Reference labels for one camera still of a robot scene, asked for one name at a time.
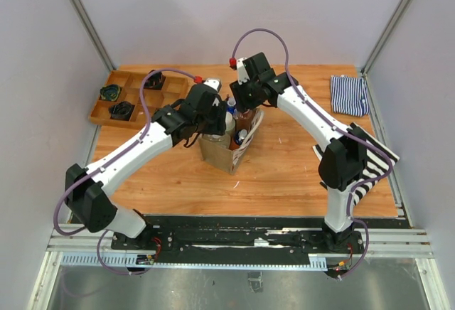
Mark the orange spray bottle front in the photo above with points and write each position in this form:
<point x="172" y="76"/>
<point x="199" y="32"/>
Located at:
<point x="238" y="139"/>

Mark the clear bottle pink cap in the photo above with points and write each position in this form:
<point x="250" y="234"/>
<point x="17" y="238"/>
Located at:
<point x="243" y="120"/>

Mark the green patterned rolled belt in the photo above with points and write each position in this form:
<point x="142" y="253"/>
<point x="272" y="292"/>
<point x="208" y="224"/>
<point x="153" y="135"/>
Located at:
<point x="110" y="92"/>

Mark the wooden compartment tray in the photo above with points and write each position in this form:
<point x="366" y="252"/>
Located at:
<point x="175" y="87"/>

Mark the blue white striped cloth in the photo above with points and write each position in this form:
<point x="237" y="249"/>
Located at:
<point x="349" y="96"/>

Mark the orange spray bottle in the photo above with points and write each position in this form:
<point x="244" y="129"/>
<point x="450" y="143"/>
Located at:
<point x="231" y="106"/>
<point x="238" y="139"/>

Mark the canvas tote bag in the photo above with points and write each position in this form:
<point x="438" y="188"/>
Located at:
<point x="227" y="156"/>

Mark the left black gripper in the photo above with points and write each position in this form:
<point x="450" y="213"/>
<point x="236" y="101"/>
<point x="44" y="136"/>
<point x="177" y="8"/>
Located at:
<point x="219" y="110"/>

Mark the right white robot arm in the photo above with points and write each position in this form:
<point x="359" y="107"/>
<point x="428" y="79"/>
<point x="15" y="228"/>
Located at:
<point x="288" y="96"/>

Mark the small black rolled belt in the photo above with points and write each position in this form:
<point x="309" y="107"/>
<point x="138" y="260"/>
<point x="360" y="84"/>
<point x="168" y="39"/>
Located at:
<point x="155" y="82"/>

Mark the clear bottle white cap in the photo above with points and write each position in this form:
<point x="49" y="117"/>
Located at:
<point x="220" y="140"/>

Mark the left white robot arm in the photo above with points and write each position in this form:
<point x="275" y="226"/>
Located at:
<point x="88" y="189"/>

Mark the black white striped cloth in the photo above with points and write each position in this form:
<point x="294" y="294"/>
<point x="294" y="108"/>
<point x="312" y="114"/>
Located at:
<point x="373" y="168"/>

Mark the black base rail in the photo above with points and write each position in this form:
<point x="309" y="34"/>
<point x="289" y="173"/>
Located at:
<point x="240" y="240"/>

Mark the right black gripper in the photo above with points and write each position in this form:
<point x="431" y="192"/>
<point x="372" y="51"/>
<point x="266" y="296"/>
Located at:
<point x="242" y="104"/>

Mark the orange spray bottle back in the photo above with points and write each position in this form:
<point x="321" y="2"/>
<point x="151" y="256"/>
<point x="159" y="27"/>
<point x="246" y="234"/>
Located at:
<point x="231" y="106"/>

